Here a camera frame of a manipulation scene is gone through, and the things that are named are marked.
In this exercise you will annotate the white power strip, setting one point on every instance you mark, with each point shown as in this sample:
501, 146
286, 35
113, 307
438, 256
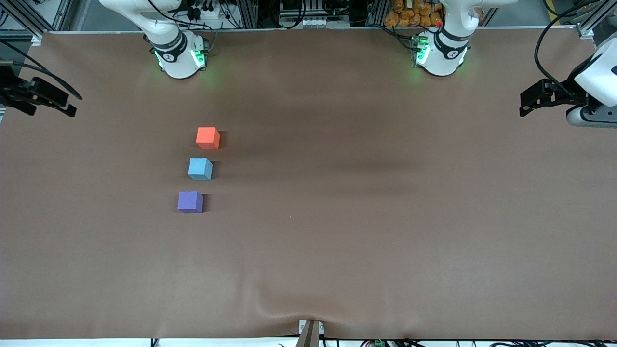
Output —
205, 12

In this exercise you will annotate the white Franka left arm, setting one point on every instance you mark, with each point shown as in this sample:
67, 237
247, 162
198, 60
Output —
441, 62

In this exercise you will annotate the orange foam cube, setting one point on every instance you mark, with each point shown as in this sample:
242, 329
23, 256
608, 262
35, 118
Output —
207, 137

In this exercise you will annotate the pile of orange objects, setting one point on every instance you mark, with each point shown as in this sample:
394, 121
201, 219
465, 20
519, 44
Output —
409, 14

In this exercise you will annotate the light blue foam cube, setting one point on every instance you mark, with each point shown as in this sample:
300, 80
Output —
199, 168

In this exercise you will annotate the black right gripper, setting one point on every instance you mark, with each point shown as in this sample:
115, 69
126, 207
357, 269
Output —
9, 91

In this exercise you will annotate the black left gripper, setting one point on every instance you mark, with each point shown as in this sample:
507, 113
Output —
567, 95

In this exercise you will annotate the aluminium frame strut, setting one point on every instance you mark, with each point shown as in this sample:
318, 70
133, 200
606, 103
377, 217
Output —
26, 19
590, 21

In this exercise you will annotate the purple foam cube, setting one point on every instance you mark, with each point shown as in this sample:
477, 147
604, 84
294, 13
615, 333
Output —
189, 201

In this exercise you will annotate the white terminal block row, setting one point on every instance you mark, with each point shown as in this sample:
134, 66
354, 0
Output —
314, 22

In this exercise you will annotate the white Franka right arm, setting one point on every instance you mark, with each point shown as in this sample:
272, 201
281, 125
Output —
176, 65

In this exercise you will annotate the brown table mat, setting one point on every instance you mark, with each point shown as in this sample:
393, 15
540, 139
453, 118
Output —
308, 250

